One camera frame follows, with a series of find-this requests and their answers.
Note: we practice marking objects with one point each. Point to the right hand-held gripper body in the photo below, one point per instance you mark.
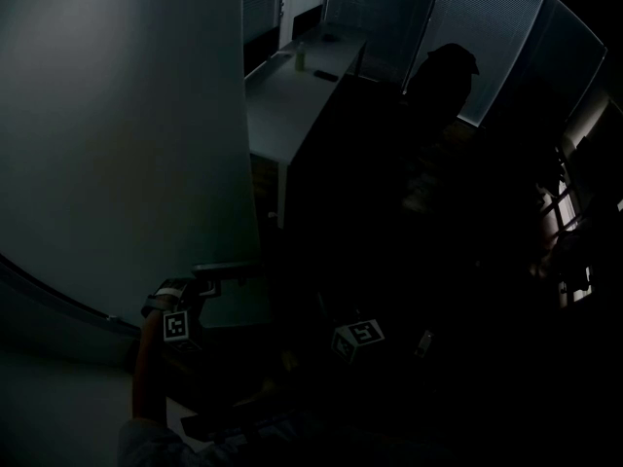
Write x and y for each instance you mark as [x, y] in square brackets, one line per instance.
[360, 338]

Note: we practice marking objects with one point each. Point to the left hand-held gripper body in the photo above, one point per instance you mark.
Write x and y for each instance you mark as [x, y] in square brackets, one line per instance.
[176, 326]

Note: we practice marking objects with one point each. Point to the white door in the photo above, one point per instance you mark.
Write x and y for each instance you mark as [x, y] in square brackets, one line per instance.
[112, 139]

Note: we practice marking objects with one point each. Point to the person's left forearm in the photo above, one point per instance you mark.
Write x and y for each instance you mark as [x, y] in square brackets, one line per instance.
[148, 372]

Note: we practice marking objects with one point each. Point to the small grey dangling device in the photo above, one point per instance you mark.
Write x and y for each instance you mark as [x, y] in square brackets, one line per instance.
[424, 343]

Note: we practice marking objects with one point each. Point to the person's right shoe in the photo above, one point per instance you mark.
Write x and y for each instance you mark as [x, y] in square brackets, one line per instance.
[289, 362]

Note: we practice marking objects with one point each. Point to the person's shoe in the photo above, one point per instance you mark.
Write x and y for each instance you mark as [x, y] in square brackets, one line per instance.
[269, 386]
[289, 362]

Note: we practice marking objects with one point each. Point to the person's left shoe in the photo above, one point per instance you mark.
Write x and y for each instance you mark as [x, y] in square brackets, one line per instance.
[269, 386]

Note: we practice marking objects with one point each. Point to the person's grey shirt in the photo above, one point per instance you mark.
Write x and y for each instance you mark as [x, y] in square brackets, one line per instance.
[156, 448]

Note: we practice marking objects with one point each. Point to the bright gridded window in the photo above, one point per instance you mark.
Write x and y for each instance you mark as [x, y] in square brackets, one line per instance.
[567, 222]

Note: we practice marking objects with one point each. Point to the white table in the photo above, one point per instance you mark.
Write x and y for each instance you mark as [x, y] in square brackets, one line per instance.
[277, 110]

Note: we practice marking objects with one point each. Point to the black remote control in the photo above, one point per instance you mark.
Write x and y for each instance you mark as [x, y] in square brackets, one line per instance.
[326, 75]

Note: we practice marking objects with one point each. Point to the green bottle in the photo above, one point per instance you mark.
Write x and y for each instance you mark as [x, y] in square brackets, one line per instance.
[300, 57]

